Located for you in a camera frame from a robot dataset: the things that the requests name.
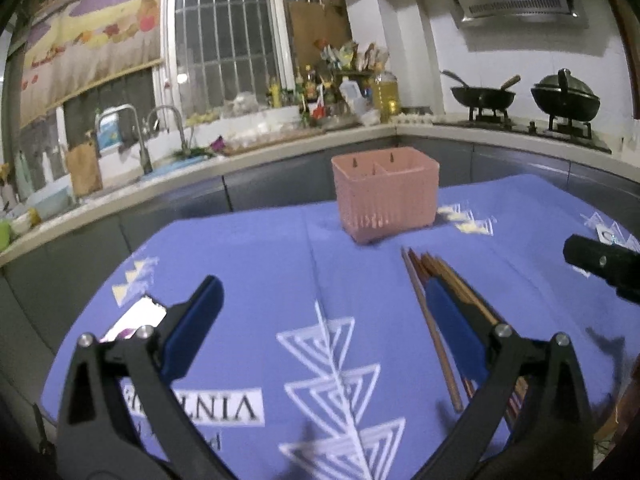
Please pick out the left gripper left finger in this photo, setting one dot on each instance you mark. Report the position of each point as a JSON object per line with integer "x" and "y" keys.
{"x": 97, "y": 438}

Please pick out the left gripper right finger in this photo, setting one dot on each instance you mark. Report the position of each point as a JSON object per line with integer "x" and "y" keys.
{"x": 530, "y": 417}

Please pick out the brown wooden chopstick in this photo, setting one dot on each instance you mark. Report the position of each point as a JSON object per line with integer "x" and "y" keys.
{"x": 465, "y": 292}
{"x": 439, "y": 348}
{"x": 450, "y": 284}

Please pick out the chrome kitchen faucet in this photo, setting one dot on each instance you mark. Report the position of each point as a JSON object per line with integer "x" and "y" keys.
{"x": 133, "y": 133}

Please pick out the barred kitchen window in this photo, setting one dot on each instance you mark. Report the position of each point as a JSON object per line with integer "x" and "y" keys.
{"x": 223, "y": 49}

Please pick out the white card on cloth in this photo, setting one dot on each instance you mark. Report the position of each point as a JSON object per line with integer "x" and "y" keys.
{"x": 146, "y": 311}

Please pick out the gas stove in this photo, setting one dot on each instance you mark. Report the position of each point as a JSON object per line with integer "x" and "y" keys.
{"x": 579, "y": 134}

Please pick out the black lidded wok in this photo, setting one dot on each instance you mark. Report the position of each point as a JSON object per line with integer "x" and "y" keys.
{"x": 563, "y": 95}

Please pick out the blue printed tablecloth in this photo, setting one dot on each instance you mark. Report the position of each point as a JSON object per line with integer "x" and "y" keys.
{"x": 320, "y": 364}

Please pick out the pink plastic utensil basket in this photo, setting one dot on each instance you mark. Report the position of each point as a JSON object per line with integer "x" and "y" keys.
{"x": 382, "y": 193}

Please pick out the egg tray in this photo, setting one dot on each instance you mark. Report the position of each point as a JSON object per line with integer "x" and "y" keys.
{"x": 412, "y": 119}

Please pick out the wooden cutting board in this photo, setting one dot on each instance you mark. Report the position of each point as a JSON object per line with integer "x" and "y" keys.
{"x": 83, "y": 166}

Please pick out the yellow cooking oil bottle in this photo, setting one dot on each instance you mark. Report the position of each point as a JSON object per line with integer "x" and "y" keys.
{"x": 385, "y": 94}

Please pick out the fruit pattern roller blind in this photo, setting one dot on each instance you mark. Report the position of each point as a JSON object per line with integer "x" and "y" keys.
{"x": 87, "y": 43}

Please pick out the black wok with handle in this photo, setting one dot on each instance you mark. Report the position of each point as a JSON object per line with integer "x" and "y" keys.
{"x": 483, "y": 98}

